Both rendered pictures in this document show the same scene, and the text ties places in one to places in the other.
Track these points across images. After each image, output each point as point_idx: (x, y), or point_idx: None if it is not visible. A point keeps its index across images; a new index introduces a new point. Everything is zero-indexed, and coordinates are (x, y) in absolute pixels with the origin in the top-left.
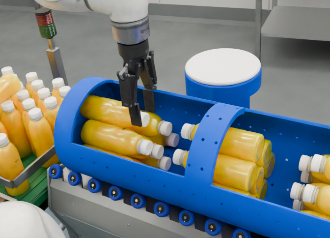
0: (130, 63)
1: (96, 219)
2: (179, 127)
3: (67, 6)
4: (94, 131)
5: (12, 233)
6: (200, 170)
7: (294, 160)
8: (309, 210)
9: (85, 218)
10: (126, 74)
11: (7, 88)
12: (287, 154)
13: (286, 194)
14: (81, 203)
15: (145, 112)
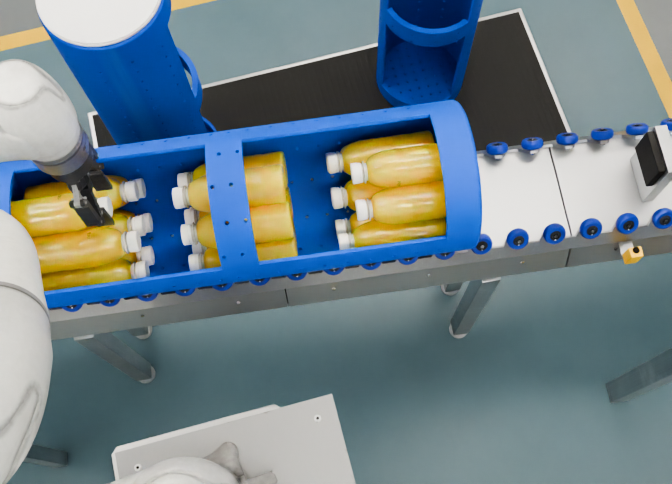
0: (80, 183)
1: (91, 328)
2: (135, 165)
3: None
4: (48, 260)
5: None
6: (241, 256)
7: (307, 146)
8: (367, 226)
9: (73, 334)
10: (85, 201)
11: None
12: (296, 143)
13: (313, 186)
14: (59, 324)
15: (104, 199)
